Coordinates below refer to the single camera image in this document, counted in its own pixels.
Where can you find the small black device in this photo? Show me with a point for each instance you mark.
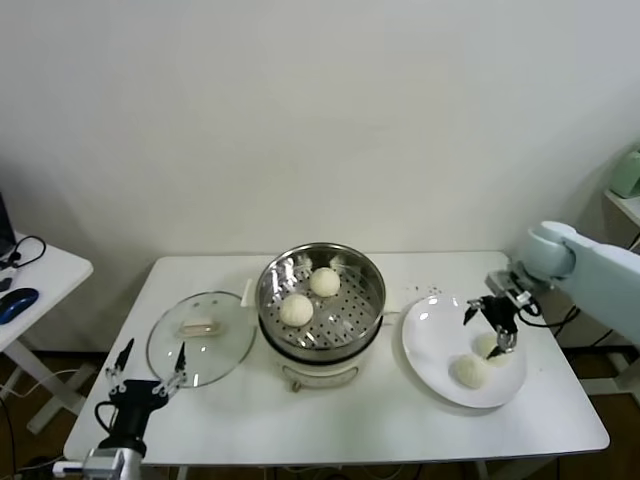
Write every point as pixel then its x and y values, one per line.
pixel 5 284

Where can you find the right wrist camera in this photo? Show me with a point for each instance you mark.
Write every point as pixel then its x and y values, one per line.
pixel 505 282

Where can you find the white round plate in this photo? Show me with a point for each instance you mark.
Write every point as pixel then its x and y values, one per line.
pixel 430 350

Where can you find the dark laptop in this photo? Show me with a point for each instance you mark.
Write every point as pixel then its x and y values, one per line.
pixel 5 225

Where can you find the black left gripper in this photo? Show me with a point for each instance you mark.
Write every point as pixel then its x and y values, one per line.
pixel 135 405

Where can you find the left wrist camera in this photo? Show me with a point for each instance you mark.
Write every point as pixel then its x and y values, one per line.
pixel 70 468

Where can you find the white steamed baozi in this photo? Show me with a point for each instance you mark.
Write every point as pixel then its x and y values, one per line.
pixel 296 310
pixel 325 282
pixel 470 371
pixel 481 344

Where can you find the perforated steel steamer basket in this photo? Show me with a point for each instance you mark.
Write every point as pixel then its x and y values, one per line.
pixel 360 320

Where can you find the blue computer mouse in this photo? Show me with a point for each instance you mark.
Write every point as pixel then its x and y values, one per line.
pixel 17 302

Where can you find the white electric cooker pot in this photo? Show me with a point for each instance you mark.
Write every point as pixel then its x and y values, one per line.
pixel 320 374

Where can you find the white x-leg side table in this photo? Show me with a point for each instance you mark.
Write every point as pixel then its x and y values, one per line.
pixel 55 270

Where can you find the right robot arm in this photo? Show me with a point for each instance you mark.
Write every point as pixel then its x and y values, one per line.
pixel 600 270

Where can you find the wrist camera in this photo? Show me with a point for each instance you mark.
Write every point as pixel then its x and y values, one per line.
pixel 505 282
pixel 70 468

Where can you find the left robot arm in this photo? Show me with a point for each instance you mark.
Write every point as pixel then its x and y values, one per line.
pixel 120 465

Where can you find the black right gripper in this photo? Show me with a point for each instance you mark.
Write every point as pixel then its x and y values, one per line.
pixel 500 312

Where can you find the pale green appliance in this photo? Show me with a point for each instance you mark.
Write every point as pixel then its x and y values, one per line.
pixel 629 172

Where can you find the round glass pot lid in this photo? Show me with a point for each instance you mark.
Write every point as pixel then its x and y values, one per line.
pixel 210 360

